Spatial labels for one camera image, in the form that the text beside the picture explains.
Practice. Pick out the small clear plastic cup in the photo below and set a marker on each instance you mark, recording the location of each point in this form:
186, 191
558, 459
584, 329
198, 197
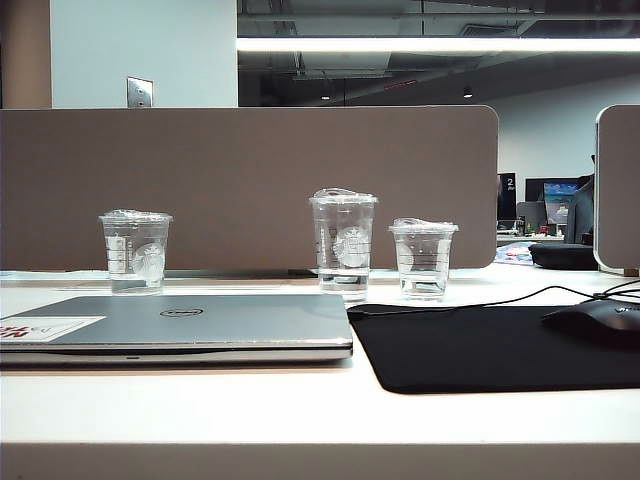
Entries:
422, 260

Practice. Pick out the tall clear plastic cup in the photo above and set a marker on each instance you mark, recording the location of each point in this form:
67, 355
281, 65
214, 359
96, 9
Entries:
345, 250

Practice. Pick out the silver Dell laptop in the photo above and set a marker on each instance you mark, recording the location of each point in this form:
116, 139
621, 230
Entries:
200, 325

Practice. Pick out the short clear plastic cup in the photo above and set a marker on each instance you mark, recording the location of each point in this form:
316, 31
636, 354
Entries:
135, 260

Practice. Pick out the wide brown desk divider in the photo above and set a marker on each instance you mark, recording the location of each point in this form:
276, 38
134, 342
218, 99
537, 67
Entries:
250, 175

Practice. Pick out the black mouse pad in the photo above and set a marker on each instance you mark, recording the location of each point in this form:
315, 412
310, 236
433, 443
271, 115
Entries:
475, 350

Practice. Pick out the blue plastic packet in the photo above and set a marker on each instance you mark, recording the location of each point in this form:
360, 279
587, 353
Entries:
510, 254

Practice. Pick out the black sign with number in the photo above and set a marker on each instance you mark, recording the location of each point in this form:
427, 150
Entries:
506, 195

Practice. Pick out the black ceiling spotlight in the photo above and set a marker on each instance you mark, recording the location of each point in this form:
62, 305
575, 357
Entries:
467, 92

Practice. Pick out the long ceiling light strip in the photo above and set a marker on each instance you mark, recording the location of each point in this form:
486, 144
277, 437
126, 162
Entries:
400, 44

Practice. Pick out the monitor with blue picture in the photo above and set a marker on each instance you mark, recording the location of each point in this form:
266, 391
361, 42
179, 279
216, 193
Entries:
555, 200

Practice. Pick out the black padded pouch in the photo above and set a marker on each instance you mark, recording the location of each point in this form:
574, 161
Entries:
560, 255

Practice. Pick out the black computer mouse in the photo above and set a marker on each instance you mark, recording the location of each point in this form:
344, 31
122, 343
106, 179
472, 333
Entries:
600, 320

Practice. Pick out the metal wall plate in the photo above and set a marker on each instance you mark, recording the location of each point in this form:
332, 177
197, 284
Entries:
140, 92

